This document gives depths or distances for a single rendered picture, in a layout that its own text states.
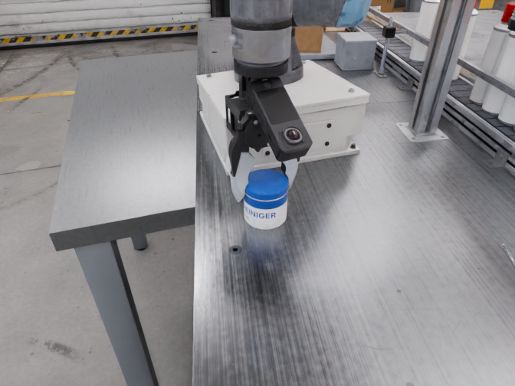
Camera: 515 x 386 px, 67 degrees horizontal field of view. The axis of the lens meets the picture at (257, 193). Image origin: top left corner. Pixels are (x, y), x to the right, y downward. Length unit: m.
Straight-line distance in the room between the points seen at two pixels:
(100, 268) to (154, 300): 0.88
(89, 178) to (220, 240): 0.31
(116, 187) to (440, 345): 0.56
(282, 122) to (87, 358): 1.23
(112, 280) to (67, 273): 1.07
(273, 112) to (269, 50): 0.07
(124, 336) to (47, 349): 0.73
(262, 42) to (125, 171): 0.41
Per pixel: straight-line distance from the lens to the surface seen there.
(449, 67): 0.89
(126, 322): 0.88
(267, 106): 0.50
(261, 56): 0.49
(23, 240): 2.10
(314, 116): 0.74
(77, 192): 0.76
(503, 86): 0.91
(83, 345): 1.58
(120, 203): 0.70
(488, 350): 0.54
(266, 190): 0.57
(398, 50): 1.36
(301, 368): 0.47
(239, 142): 0.53
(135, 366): 1.01
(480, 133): 0.94
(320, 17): 0.77
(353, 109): 0.77
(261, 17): 0.48
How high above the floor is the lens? 1.23
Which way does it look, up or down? 36 degrees down
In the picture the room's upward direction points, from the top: straight up
